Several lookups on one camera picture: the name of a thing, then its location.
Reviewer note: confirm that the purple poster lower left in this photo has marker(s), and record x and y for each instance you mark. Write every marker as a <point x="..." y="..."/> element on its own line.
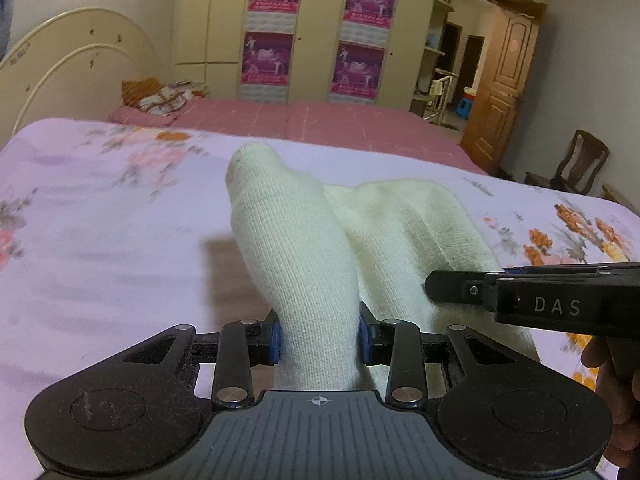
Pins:
<point x="266" y="58"/>

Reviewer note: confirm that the dark wooden chair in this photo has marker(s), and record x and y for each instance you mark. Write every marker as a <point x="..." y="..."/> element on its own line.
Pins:
<point x="584" y="159"/>

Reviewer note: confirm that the cream wardrobe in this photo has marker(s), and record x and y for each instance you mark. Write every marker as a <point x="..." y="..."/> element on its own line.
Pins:
<point x="209" y="38"/>

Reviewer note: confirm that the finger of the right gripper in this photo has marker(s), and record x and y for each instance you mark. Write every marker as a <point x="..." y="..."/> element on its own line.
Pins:
<point x="460" y="287"/>

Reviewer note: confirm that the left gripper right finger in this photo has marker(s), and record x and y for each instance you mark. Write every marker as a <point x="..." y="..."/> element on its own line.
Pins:
<point x="398" y="345"/>

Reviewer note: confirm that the right hand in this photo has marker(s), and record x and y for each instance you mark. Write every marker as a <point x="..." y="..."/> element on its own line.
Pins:
<point x="621" y="401"/>

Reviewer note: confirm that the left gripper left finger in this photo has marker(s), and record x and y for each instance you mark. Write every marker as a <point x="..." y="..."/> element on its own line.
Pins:
<point x="241" y="346"/>

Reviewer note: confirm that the brown wooden door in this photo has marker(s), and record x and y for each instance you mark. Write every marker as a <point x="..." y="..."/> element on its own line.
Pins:
<point x="499" y="93"/>

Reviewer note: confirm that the cream curved headboard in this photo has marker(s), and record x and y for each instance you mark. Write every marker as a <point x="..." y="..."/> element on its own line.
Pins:
<point x="73" y="66"/>

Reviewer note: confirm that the pink quilted bedspread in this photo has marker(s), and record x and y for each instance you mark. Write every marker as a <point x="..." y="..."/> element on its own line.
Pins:
<point x="342" y="125"/>

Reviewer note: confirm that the orange patterned pillow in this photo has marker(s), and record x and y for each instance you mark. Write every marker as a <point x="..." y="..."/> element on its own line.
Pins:
<point x="151" y="96"/>

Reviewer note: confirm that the open wooden shelf unit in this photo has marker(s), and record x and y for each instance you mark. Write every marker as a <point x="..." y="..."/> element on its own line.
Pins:
<point x="422" y="104"/>

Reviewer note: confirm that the purple poster upper right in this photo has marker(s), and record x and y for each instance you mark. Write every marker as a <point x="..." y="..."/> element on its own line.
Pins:
<point x="376" y="13"/>

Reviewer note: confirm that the purple poster lower right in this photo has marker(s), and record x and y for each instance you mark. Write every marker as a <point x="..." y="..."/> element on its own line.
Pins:
<point x="357" y="73"/>

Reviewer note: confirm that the cream knitted garment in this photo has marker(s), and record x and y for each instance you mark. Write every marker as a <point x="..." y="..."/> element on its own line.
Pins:
<point x="318" y="252"/>

